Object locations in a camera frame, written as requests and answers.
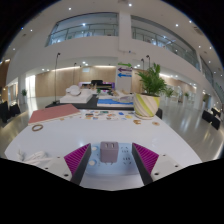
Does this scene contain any small potted floor plant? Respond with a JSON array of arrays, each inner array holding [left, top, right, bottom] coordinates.
[[20, 88, 28, 105]]

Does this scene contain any white power strip cable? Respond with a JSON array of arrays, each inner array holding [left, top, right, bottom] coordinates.
[[16, 149, 51, 166]]

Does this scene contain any black low platform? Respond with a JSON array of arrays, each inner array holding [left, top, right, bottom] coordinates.
[[45, 94, 135, 111]]

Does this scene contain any large potted floor plant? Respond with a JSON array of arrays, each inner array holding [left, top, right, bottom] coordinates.
[[163, 86, 176, 101]]

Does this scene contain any pink flat board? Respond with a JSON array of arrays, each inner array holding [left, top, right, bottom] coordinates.
[[27, 103, 82, 126]]

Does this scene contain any black cloth-covered table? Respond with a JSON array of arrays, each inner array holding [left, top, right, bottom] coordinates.
[[154, 108, 164, 120]]

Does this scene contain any small wooden ring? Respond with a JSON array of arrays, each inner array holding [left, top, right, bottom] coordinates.
[[31, 123, 44, 132]]

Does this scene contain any tall black floor lamp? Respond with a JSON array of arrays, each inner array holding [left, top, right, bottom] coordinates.
[[53, 52, 62, 104], [72, 62, 78, 86]]

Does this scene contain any grey block charger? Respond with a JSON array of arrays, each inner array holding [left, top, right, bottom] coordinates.
[[99, 141, 120, 164]]

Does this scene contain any black piano with purple panel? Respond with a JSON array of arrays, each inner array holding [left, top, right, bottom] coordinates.
[[90, 79, 116, 92]]

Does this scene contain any blue display mat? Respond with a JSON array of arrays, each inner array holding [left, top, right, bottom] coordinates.
[[96, 98, 134, 108]]

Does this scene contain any group of black chairs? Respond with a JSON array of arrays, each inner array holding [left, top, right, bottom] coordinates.
[[0, 100, 22, 124], [201, 107, 222, 131]]

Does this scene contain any potted plant in striped pot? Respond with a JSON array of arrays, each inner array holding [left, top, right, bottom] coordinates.
[[133, 63, 168, 120]]

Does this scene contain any arrow direction sign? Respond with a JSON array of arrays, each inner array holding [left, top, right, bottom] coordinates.
[[116, 61, 134, 93]]

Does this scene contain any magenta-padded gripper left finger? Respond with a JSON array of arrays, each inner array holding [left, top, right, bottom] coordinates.
[[39, 143, 93, 186]]

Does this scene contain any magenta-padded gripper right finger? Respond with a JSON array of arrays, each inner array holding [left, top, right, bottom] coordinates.
[[131, 142, 184, 186]]

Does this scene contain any colourful sticker sheet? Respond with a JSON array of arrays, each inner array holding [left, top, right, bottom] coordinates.
[[71, 109, 138, 122]]

